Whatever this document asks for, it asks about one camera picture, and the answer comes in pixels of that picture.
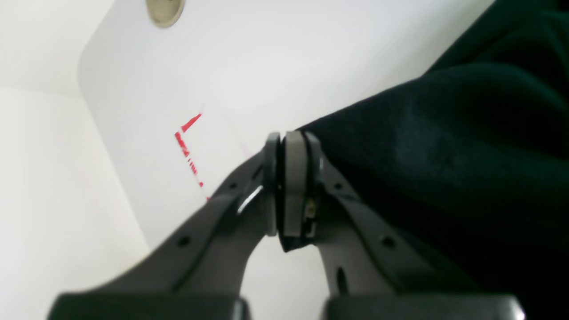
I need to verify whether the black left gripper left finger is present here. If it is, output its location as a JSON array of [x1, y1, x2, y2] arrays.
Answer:
[[48, 133, 282, 320]]

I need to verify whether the black printed t-shirt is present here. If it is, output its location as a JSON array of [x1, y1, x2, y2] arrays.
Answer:
[[301, 0, 569, 320]]

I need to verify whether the red tape rectangle marking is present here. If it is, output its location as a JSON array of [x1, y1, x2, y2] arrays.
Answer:
[[174, 111, 211, 202]]

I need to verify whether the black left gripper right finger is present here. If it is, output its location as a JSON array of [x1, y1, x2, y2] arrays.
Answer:
[[283, 131, 525, 320]]

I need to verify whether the right table grommet hole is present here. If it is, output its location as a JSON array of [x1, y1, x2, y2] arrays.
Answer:
[[145, 0, 186, 28]]

